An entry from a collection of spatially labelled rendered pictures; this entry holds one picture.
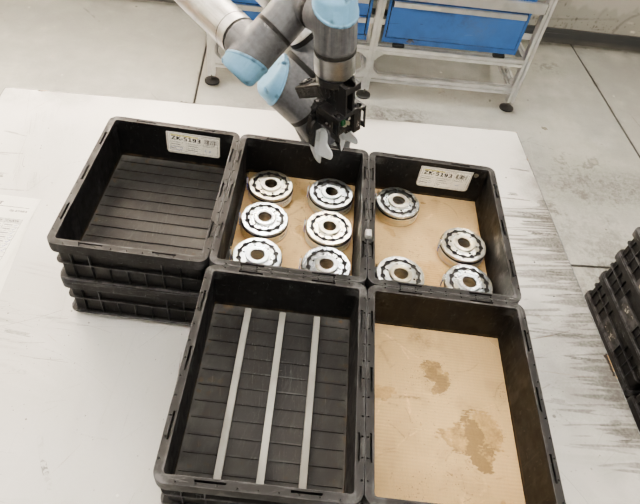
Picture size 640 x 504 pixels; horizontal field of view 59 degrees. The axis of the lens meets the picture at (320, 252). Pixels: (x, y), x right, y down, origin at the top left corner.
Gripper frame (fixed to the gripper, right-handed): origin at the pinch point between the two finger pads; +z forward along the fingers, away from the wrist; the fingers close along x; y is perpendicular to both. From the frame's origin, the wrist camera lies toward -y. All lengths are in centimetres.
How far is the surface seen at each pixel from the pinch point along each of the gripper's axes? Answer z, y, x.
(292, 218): 16.0, -1.3, -9.4
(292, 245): 15.6, 5.2, -14.5
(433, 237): 20.1, 21.4, 13.7
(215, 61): 90, -167, 65
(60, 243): -1, -12, -54
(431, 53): 88, -97, 153
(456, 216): 21.3, 19.9, 23.6
